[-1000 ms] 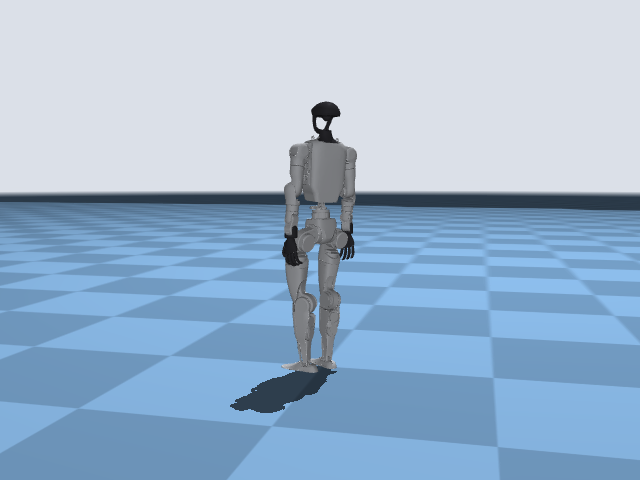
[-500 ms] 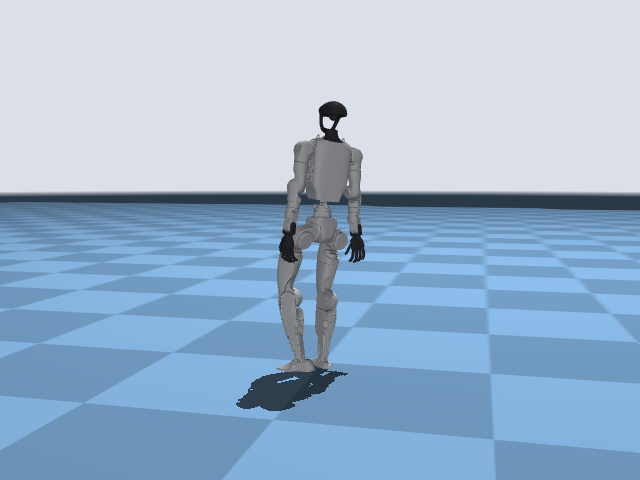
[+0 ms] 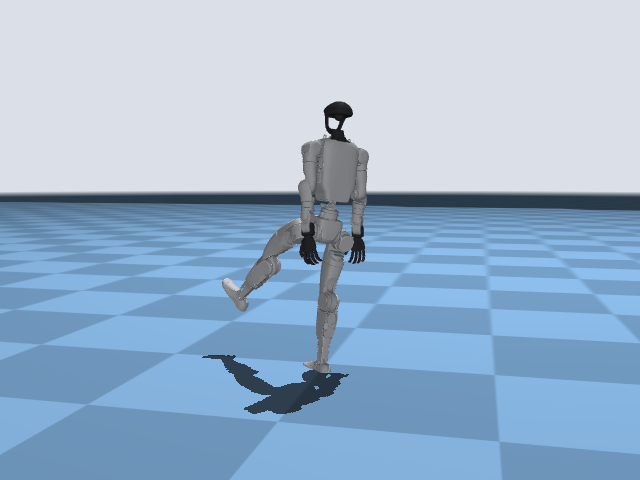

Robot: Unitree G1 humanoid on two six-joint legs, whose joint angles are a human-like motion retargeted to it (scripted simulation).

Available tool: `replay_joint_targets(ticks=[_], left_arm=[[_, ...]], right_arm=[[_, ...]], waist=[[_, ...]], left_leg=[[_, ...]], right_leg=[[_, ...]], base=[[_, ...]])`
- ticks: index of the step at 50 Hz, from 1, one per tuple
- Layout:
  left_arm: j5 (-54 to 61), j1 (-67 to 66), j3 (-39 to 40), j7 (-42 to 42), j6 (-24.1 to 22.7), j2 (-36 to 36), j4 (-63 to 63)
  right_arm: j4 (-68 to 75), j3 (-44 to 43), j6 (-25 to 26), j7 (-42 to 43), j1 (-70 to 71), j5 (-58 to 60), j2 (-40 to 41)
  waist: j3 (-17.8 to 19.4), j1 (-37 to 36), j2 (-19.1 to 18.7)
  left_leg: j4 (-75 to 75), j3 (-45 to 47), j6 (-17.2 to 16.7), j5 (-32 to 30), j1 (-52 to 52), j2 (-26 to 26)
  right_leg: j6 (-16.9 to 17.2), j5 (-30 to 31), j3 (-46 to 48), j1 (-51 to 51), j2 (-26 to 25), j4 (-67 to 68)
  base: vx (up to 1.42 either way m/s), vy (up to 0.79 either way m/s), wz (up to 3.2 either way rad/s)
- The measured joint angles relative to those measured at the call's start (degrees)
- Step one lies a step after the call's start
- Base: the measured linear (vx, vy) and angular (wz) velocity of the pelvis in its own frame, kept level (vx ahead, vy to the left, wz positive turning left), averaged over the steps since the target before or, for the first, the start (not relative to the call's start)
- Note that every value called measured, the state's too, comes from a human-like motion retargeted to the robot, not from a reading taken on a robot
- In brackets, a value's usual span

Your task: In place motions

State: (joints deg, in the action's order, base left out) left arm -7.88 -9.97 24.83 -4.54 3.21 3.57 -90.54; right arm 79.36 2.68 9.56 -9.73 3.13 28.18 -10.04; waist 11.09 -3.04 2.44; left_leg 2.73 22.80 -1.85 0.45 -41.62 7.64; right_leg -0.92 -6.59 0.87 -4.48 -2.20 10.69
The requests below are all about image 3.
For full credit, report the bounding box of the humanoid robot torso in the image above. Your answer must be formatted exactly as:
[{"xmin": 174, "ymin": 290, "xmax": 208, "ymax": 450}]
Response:
[{"xmin": 313, "ymin": 134, "xmax": 359, "ymax": 244}]

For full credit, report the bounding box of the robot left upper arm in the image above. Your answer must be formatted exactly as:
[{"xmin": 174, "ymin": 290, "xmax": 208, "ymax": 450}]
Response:
[{"xmin": 301, "ymin": 140, "xmax": 323, "ymax": 194}]

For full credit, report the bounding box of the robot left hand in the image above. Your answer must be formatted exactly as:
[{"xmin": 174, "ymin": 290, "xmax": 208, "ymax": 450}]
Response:
[{"xmin": 299, "ymin": 222, "xmax": 322, "ymax": 265}]

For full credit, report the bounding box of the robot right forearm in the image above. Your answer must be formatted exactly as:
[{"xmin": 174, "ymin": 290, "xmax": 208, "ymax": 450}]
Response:
[{"xmin": 350, "ymin": 196, "xmax": 367, "ymax": 235}]

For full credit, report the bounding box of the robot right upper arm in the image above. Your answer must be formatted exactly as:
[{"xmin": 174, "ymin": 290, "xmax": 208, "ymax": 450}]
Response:
[{"xmin": 350, "ymin": 147, "xmax": 369, "ymax": 200}]

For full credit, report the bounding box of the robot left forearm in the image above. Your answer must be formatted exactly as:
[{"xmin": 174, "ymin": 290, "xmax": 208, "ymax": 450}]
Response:
[{"xmin": 298, "ymin": 180, "xmax": 315, "ymax": 233}]

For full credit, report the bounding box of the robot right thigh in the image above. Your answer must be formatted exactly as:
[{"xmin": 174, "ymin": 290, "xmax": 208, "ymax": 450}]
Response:
[{"xmin": 318, "ymin": 229, "xmax": 354, "ymax": 312}]

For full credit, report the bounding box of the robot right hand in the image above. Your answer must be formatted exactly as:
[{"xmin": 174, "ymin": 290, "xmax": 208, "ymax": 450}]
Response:
[{"xmin": 344, "ymin": 226, "xmax": 365, "ymax": 264}]

